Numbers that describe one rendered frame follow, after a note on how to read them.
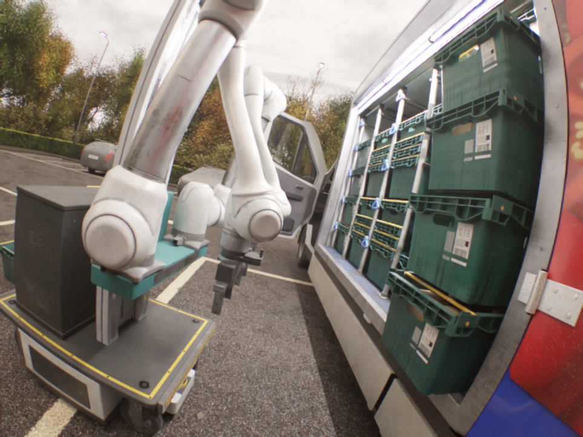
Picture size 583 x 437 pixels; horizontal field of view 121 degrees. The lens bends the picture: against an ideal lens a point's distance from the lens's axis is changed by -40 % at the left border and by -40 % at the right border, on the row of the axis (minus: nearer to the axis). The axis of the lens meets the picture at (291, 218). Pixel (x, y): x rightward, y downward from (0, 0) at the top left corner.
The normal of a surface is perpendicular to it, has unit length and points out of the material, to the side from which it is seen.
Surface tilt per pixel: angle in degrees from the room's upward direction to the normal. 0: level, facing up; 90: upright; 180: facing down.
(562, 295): 90
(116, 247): 96
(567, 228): 90
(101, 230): 100
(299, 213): 90
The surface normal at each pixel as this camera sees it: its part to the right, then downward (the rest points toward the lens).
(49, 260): -0.03, 0.07
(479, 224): -0.99, -0.14
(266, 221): 0.40, 0.32
